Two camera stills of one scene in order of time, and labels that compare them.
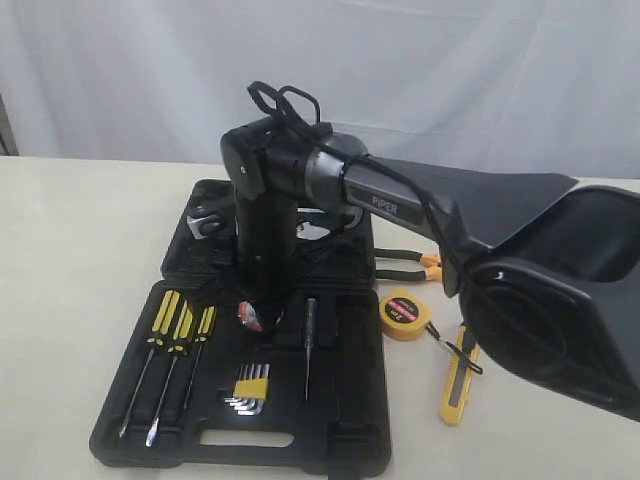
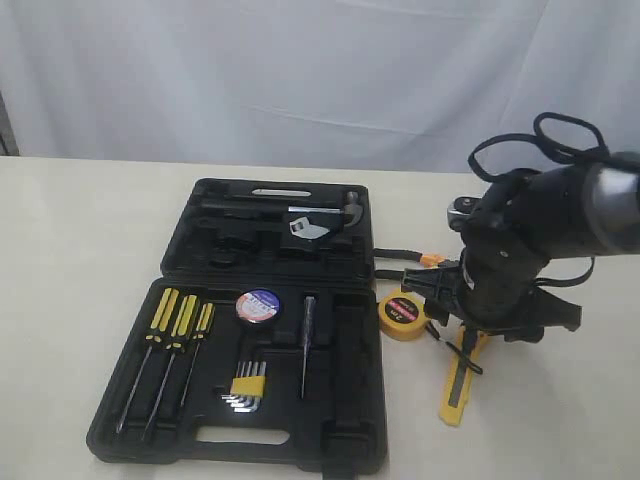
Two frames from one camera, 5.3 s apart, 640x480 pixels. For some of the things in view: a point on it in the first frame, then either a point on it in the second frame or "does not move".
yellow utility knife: [461, 381] does not move
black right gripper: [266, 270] -> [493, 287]
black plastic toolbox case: [195, 375] does not move
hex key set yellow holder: [250, 390] does not move
